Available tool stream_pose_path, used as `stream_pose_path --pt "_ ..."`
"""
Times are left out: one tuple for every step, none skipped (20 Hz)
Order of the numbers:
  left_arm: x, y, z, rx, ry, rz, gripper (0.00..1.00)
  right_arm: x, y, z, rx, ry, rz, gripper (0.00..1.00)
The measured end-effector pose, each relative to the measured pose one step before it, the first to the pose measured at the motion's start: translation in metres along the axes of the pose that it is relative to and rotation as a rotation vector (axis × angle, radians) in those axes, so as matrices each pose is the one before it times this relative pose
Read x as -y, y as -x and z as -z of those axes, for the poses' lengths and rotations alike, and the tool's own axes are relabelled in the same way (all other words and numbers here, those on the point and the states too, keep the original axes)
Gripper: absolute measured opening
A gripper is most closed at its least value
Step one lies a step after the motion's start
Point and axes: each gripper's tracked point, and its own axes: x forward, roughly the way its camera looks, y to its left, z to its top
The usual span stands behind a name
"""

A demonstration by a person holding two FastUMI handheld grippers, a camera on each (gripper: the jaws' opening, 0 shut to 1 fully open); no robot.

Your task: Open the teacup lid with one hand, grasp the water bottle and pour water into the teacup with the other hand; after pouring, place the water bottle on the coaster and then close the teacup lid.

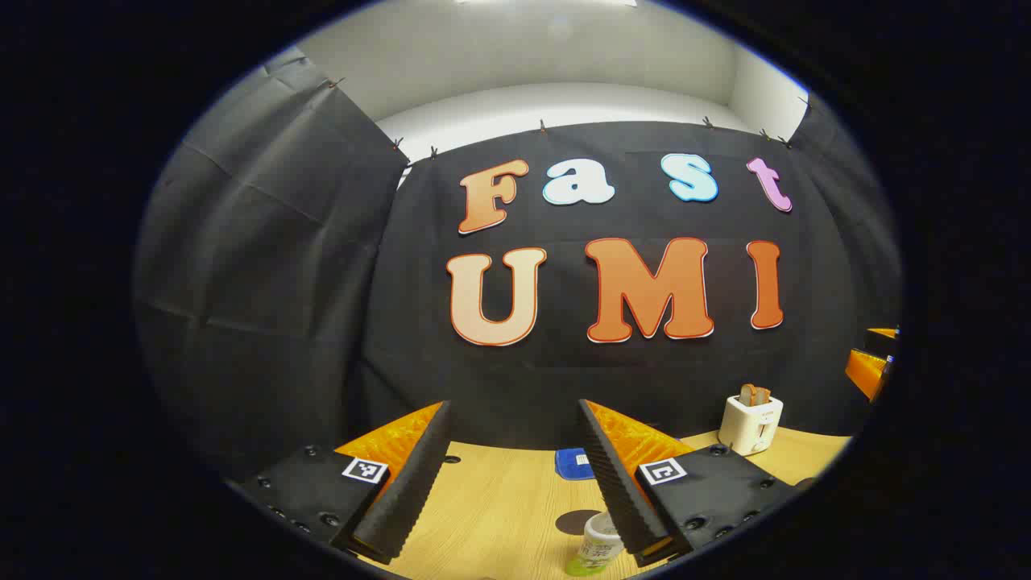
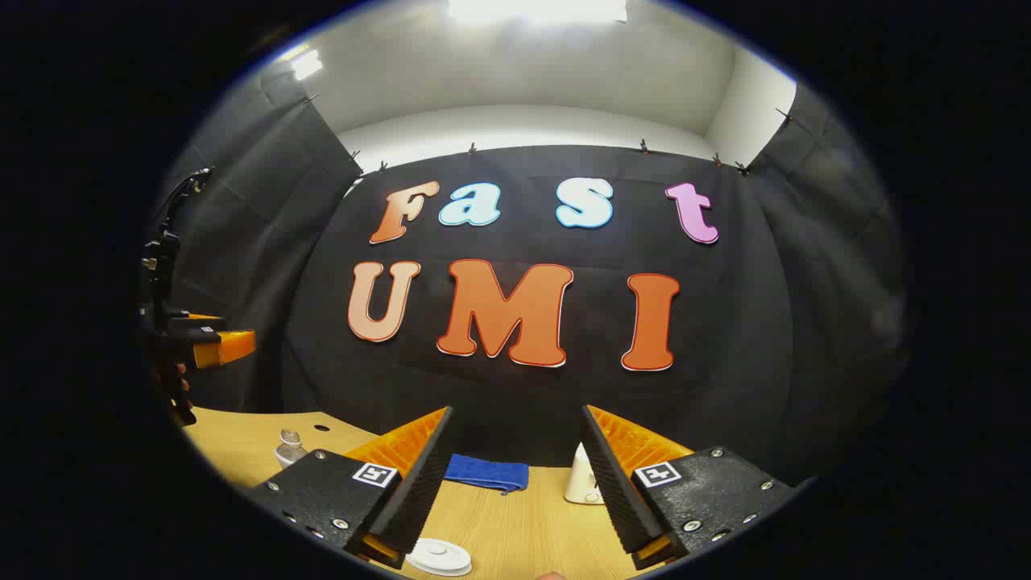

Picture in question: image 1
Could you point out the clear water bottle green label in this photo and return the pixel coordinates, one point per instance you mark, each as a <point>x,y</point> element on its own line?
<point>600,544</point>

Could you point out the brown toast slice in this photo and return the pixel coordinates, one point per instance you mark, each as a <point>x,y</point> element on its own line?
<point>747,395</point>
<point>762,395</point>

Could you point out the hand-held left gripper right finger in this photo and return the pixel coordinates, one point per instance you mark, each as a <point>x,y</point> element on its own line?
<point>616,491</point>

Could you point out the white toaster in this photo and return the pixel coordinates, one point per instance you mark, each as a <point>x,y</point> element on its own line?
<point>749,427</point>

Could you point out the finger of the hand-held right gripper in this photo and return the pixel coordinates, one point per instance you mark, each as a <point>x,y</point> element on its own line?
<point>868,372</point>
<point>882,342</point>

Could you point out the dark round coaster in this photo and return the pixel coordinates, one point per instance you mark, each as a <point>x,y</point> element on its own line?
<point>573,522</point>

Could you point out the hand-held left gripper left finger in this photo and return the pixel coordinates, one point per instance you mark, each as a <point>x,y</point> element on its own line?
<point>411,491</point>

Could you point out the blue towel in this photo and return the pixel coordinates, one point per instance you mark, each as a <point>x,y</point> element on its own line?
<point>572,466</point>

